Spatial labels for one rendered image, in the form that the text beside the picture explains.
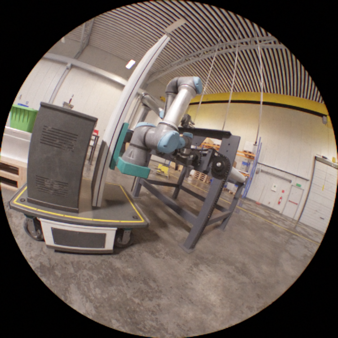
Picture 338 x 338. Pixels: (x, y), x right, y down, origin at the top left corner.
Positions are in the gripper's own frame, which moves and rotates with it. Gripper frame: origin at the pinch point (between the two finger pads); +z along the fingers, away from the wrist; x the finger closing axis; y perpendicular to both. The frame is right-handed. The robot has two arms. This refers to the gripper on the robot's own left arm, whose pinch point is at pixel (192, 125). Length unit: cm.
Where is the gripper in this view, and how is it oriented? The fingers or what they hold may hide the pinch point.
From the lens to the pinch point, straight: 128.4
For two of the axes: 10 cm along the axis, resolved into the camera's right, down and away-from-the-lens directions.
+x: 3.3, -9.4, -0.8
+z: 7.1, 1.9, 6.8
